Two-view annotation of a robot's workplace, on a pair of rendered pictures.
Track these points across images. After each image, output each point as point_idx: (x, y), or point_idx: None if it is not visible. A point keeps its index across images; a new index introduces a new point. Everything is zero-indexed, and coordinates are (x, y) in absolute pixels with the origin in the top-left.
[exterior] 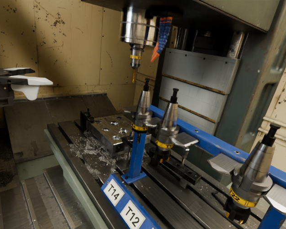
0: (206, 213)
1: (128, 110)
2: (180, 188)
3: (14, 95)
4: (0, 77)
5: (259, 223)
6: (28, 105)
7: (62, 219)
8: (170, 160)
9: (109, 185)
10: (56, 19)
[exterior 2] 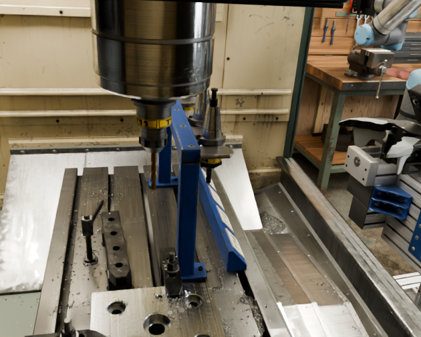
0: (129, 212)
1: (226, 148)
2: (127, 239)
3: (381, 146)
4: (394, 120)
5: (83, 191)
6: None
7: (294, 331)
8: (115, 242)
9: (238, 250)
10: None
